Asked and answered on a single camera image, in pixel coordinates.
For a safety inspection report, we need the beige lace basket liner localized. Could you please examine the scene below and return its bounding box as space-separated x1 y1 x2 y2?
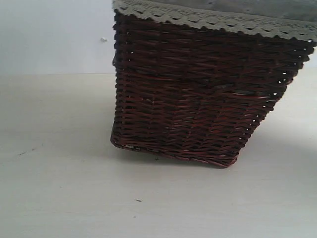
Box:
112 0 317 42

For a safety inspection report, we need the dark red wicker basket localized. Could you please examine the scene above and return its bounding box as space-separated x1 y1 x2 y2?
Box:
111 13 317 168

